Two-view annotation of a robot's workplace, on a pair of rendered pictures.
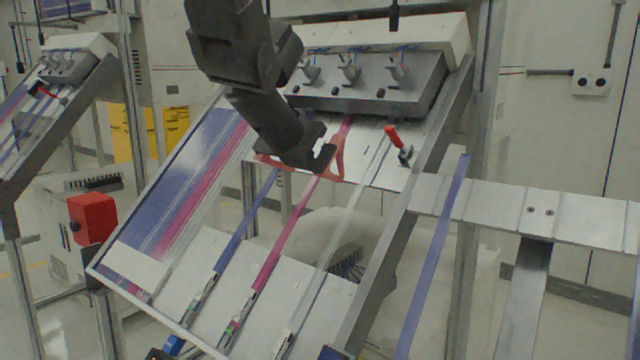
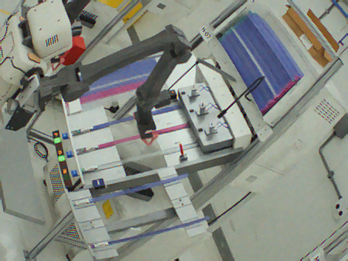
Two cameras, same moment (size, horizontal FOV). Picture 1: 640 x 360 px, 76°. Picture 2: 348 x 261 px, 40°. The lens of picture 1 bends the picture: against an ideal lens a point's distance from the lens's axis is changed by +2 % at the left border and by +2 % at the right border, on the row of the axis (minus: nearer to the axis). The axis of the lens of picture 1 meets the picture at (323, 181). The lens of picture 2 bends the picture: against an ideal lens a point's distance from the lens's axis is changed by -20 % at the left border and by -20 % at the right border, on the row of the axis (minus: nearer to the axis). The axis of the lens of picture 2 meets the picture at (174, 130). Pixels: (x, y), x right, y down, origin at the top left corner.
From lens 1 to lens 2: 1.74 m
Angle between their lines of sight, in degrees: 9
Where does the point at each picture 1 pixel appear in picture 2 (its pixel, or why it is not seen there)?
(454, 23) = (244, 133)
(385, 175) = (171, 157)
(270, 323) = (94, 160)
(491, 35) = (251, 150)
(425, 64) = (223, 136)
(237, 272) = (98, 135)
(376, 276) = (132, 179)
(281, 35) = (164, 99)
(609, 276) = not seen: outside the picture
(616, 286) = not seen: outside the picture
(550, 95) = (328, 200)
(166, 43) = not seen: outside the picture
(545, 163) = (297, 230)
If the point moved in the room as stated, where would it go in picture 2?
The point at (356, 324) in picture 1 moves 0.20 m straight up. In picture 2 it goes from (115, 183) to (145, 154)
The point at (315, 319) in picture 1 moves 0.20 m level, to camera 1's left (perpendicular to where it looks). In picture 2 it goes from (106, 172) to (77, 136)
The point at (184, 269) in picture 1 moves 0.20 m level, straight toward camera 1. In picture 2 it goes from (85, 116) to (75, 137)
